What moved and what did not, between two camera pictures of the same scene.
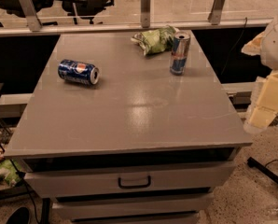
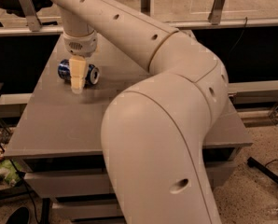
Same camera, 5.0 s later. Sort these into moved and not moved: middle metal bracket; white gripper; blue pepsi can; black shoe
Moved: white gripper
Not moved: blue pepsi can; black shoe; middle metal bracket
